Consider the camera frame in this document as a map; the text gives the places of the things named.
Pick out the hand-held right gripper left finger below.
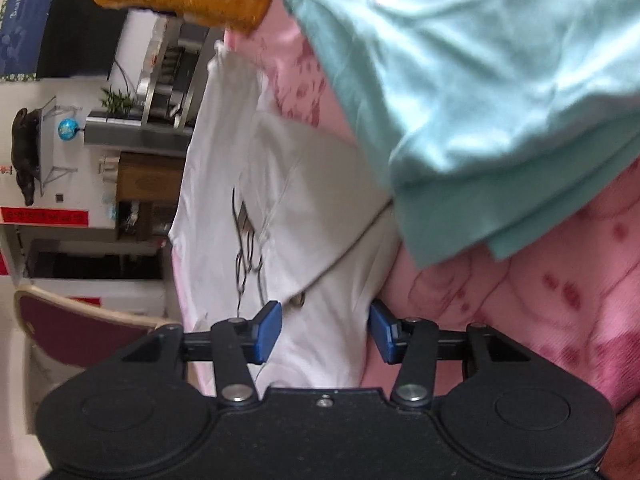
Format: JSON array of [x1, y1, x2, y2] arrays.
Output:
[[120, 300, 284, 408]]

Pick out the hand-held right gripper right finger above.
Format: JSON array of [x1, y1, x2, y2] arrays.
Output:
[[368, 299, 533, 408]]

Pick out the white printed t-shirt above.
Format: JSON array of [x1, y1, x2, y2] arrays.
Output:
[[167, 40, 401, 391]]

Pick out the pink printed blanket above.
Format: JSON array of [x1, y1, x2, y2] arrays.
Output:
[[170, 10, 640, 480]]

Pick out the wooden cabinet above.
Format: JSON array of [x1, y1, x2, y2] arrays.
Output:
[[115, 151, 186, 241]]

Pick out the grey tower speaker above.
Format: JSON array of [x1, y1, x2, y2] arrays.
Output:
[[82, 116, 196, 158]]

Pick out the red paper banner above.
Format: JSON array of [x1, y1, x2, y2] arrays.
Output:
[[0, 206, 90, 228]]

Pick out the mint green shirt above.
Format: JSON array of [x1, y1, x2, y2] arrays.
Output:
[[277, 0, 640, 269]]

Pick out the potted bamboo plant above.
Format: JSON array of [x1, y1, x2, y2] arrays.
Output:
[[100, 57, 138, 118]]

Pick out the metal television stand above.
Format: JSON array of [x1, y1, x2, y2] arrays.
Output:
[[135, 10, 226, 133]]

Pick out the dark animal statue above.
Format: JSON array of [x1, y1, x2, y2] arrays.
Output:
[[11, 107, 43, 207]]

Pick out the black television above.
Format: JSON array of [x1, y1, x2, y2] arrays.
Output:
[[37, 0, 131, 78]]

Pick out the blue printed cloth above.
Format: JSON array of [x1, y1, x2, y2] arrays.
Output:
[[0, 0, 68, 83]]

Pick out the maroon banquet chair gold frame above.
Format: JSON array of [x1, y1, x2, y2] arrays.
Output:
[[12, 284, 183, 441]]

